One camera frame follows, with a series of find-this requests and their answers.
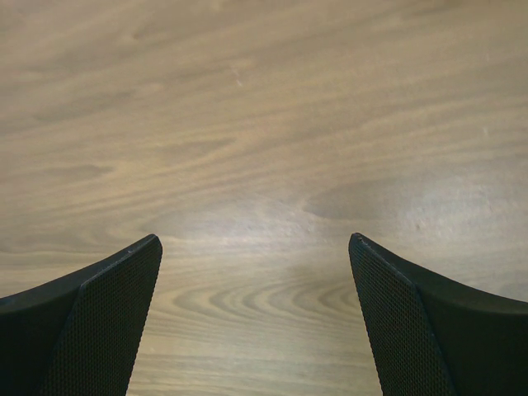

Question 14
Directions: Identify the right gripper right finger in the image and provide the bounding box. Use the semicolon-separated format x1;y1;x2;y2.
349;233;527;395

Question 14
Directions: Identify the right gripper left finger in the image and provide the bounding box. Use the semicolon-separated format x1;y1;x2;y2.
1;234;163;395

